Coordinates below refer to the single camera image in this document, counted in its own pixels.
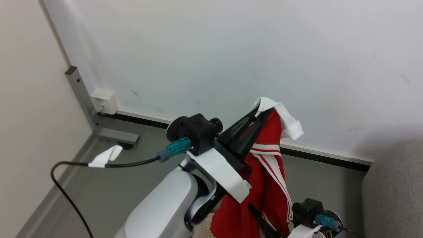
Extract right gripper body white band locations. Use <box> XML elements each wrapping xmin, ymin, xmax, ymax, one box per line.
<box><xmin>287</xmin><ymin>225</ymin><xmax>323</xmax><ymax>238</ymax></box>

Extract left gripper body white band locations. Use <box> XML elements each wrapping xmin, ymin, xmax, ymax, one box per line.
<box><xmin>187</xmin><ymin>138</ymin><xmax>252</xmax><ymax>204</ymax></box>

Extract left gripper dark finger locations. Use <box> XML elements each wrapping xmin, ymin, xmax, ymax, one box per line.
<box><xmin>233</xmin><ymin>108</ymin><xmax>275</xmax><ymax>160</ymax></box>
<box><xmin>217</xmin><ymin>105</ymin><xmax>262</xmax><ymax>147</ymax></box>

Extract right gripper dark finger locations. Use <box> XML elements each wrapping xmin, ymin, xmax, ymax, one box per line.
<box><xmin>248</xmin><ymin>204</ymin><xmax>282</xmax><ymax>238</ymax></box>

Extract red white sports jersey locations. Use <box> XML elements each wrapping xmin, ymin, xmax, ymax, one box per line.
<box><xmin>210</xmin><ymin>97</ymin><xmax>304</xmax><ymax>238</ymax></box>

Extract cream perforated laundry basket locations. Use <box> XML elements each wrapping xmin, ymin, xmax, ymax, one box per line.
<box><xmin>192</xmin><ymin>213</ymin><xmax>216</xmax><ymax>238</ymax></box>

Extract white black skirting board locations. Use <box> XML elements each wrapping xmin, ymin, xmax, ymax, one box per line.
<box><xmin>98</xmin><ymin>106</ymin><xmax>375</xmax><ymax>172</ymax></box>

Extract grey fabric sofa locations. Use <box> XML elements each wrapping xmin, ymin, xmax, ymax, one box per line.
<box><xmin>362</xmin><ymin>139</ymin><xmax>423</xmax><ymax>238</ymax></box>

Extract teal connector on right camera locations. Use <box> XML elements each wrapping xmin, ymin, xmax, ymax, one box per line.
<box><xmin>315</xmin><ymin>214</ymin><xmax>343</xmax><ymax>231</ymax></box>

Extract teal connector on camera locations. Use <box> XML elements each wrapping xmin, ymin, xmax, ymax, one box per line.
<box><xmin>157</xmin><ymin>137</ymin><xmax>192</xmax><ymax>163</ymax></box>
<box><xmin>315</xmin><ymin>214</ymin><xmax>343</xmax><ymax>231</ymax></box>

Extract thin black right camera cable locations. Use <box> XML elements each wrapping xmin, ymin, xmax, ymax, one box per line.
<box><xmin>340</xmin><ymin>226</ymin><xmax>365</xmax><ymax>238</ymax></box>

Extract teal connector on left camera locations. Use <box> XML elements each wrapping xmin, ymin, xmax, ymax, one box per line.
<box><xmin>157</xmin><ymin>137</ymin><xmax>192</xmax><ymax>163</ymax></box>

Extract white wall socket box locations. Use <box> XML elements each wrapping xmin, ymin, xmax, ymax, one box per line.
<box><xmin>90</xmin><ymin>88</ymin><xmax>119</xmax><ymax>115</ymax></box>

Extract grey metal frame leg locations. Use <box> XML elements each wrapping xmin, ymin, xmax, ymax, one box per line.
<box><xmin>65</xmin><ymin>66</ymin><xmax>140</xmax><ymax>146</ymax></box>

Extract black cable with white tag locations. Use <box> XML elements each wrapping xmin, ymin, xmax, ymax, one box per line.
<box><xmin>51</xmin><ymin>145</ymin><xmax>161</xmax><ymax>238</ymax></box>

